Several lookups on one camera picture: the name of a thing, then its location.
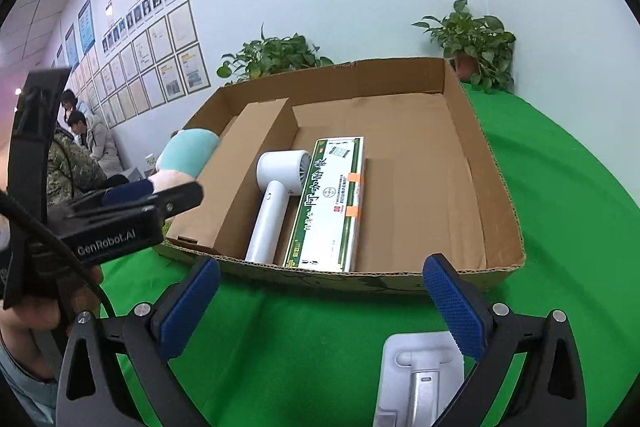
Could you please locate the blue wall sign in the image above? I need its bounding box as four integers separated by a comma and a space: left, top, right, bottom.
64, 23, 80, 68
77, 0, 96, 52

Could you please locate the white packaged item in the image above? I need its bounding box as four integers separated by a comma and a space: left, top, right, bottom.
372, 331, 466, 427

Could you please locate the wall of framed certificates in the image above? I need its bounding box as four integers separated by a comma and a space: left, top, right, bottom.
52, 0, 211, 130

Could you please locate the large cardboard box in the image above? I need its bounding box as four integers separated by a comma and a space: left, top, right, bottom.
159, 57, 527, 294

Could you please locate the person's left hand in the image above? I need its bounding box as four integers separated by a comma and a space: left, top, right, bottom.
0, 264, 106, 383

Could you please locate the green tablecloth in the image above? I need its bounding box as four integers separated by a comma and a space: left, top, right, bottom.
100, 79, 640, 427

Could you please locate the green and white carton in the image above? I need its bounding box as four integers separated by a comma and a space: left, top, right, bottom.
282, 136, 368, 273

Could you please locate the white hair dryer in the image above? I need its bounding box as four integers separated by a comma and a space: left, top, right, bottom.
245, 149, 313, 265

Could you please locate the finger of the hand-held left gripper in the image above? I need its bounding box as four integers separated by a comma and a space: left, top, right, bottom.
62, 181, 205, 233
100, 179, 157, 208

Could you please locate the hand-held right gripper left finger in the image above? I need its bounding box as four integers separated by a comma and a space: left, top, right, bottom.
55, 257, 222, 427

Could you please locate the person's left forearm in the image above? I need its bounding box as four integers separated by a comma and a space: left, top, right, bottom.
0, 336, 60, 427

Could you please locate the small potted green plant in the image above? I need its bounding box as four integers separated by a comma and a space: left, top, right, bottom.
412, 0, 517, 94

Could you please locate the pink pig plush toy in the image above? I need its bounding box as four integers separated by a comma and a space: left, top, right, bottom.
150, 129, 221, 220

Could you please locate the black cable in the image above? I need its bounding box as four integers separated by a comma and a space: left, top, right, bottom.
0, 191, 117, 319

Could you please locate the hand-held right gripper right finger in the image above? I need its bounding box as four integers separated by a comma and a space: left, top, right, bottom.
422, 253, 587, 427

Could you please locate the bushy potted green plant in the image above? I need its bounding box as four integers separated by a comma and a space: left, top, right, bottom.
216, 24, 335, 86

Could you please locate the small brown cardboard box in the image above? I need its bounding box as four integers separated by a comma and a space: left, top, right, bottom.
166, 98, 293, 255

